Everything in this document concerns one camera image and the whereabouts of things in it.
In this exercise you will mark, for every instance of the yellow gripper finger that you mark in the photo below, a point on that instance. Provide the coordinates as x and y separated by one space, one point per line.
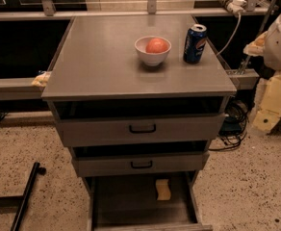
269 112
257 46

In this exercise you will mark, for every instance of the yellow sponge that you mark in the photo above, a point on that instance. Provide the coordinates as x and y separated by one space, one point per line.
163 190

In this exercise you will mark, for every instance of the grey drawer cabinet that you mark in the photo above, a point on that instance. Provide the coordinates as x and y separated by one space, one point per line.
98 75

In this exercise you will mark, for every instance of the grey top drawer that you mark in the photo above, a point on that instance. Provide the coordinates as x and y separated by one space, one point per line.
88 132

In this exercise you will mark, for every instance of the grey drawer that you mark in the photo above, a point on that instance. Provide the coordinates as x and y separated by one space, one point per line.
88 132
129 203
139 164

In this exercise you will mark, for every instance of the grey middle drawer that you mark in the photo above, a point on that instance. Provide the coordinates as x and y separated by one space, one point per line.
139 164

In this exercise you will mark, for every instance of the grey bottom drawer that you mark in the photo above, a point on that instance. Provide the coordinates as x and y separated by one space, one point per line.
129 203

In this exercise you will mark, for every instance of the blue pepsi can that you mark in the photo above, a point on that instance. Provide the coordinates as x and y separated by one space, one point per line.
195 43

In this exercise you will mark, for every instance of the orange fruit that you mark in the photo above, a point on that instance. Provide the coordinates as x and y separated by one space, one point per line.
156 46

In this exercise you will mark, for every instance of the white ceramic bowl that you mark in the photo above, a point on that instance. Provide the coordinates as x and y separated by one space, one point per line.
149 58

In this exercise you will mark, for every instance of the yellow crumpled cloth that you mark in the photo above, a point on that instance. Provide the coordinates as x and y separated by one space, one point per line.
42 79

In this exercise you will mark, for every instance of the black metal bar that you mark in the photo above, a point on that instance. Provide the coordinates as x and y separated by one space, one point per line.
19 203

